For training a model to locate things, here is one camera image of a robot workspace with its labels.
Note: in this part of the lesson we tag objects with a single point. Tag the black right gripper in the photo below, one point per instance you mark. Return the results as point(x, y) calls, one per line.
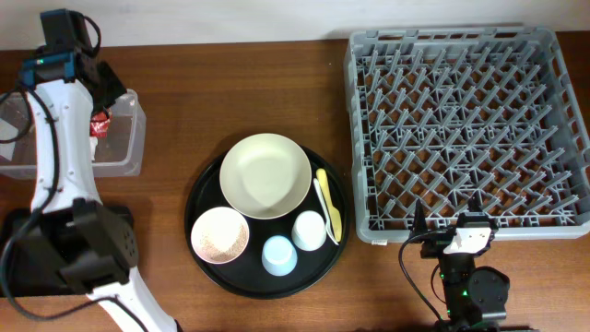
point(435, 243)

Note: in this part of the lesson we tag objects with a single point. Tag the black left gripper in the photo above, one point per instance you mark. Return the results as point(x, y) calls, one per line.
point(118, 87)

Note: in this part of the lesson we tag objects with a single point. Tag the red snack wrapper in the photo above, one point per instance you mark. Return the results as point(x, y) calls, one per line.
point(100, 123)

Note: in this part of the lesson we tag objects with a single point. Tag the large cream bowl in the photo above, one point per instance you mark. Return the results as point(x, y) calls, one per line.
point(265, 176)

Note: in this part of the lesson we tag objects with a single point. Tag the pink bowl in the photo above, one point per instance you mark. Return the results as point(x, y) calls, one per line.
point(219, 235)

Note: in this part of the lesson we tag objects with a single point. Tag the white tissue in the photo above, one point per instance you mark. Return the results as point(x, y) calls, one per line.
point(93, 143)

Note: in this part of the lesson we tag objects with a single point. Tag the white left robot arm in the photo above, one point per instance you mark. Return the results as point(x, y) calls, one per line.
point(60, 107)

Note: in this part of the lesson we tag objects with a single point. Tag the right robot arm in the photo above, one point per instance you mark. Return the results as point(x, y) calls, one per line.
point(475, 297)

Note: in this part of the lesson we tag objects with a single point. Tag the clear plastic waste bin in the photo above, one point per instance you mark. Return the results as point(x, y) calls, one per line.
point(118, 154)

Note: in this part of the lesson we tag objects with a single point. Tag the grey plastic dishwasher rack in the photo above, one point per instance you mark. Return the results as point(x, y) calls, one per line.
point(439, 117)

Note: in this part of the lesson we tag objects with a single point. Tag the yellow plastic spoon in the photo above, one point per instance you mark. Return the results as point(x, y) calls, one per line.
point(335, 216)

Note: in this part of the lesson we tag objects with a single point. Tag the white plastic spoon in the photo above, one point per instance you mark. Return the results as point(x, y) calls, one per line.
point(327, 223)

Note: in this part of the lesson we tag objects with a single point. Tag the white cup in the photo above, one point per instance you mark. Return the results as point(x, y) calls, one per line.
point(308, 231)

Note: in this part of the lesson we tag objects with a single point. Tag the black rectangular tray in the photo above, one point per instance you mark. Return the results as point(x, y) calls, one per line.
point(124, 216)

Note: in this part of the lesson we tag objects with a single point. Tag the light blue cup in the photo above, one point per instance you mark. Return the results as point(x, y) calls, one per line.
point(279, 256)

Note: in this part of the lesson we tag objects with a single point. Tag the round black tray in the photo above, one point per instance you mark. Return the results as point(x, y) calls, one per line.
point(245, 275)

